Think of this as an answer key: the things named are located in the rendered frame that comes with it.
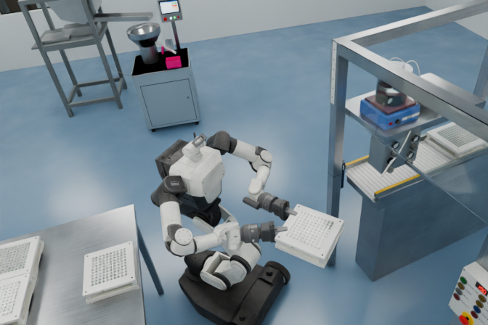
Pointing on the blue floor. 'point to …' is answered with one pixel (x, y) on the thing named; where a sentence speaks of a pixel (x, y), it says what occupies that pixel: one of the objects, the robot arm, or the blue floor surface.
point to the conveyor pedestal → (410, 231)
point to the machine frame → (429, 20)
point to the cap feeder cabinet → (166, 91)
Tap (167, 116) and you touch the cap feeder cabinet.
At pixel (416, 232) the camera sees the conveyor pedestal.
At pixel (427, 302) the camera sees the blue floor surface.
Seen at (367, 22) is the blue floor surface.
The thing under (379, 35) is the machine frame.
